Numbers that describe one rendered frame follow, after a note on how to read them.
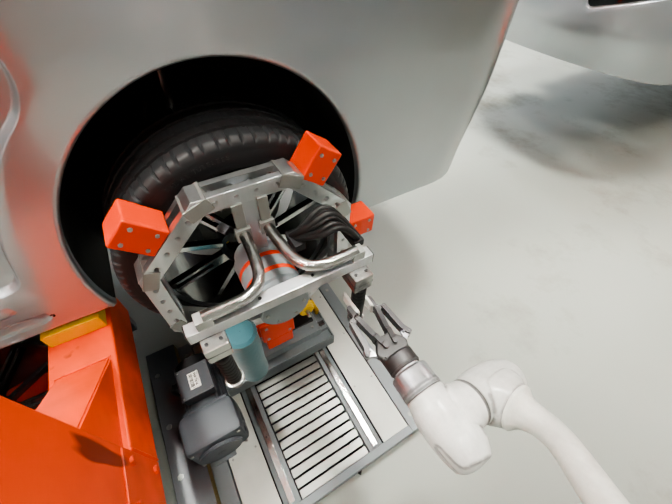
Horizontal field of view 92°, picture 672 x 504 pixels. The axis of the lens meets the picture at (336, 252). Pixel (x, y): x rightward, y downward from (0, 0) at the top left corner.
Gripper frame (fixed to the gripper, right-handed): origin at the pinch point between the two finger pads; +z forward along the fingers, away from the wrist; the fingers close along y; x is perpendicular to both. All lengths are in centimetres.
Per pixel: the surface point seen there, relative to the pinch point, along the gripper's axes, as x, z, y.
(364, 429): -75, -16, 0
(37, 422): 17, -2, -60
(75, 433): 7, -2, -60
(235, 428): -43, 1, -41
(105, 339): -15, 32, -62
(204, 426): -42, 6, -49
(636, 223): -83, -2, 241
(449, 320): -83, 6, 71
